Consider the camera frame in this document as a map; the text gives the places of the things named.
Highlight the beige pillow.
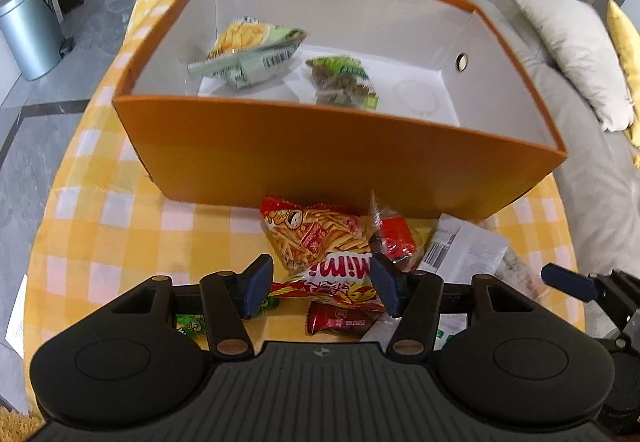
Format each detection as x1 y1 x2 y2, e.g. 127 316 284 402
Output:
512 0 636 133

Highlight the small red clear-ended packet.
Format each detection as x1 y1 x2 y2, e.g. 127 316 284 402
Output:
369 190 426 273

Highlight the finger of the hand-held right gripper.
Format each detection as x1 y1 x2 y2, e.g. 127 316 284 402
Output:
541 263 608 303

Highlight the green sausage stick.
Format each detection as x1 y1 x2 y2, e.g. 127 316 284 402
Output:
172 294 281 339

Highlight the grey metal trash can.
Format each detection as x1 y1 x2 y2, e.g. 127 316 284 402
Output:
0 0 76 83

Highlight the white barcode snack packet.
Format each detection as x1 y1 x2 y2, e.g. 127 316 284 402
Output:
417 213 511 285

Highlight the red white snack packet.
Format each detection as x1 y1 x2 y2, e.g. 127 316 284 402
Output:
270 251 388 318

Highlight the beige sofa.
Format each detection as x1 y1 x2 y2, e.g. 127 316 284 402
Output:
470 0 640 338

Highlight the dark red snack packet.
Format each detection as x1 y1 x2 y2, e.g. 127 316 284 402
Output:
305 299 386 340

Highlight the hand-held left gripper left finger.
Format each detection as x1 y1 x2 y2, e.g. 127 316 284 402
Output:
107 253 275 356

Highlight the yellow pillow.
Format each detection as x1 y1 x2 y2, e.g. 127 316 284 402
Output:
606 0 640 148

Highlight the green brown snack packet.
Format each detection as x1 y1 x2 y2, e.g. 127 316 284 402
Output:
305 54 380 110

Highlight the white paper sheet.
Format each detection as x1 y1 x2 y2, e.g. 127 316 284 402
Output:
5 274 29 358

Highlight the orange fries snack packet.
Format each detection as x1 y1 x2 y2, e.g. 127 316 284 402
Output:
260 195 373 273

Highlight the yellow shaggy rug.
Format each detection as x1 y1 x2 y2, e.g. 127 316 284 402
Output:
0 404 46 442

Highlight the yellow checked tablecloth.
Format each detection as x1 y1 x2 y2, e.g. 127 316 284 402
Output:
25 0 586 358

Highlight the orange cardboard box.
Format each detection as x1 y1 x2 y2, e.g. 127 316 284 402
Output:
112 0 568 223

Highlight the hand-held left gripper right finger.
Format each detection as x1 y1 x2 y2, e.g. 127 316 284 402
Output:
370 252 538 356

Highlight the yellow green chips packet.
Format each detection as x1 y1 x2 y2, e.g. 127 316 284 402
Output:
187 16 308 89

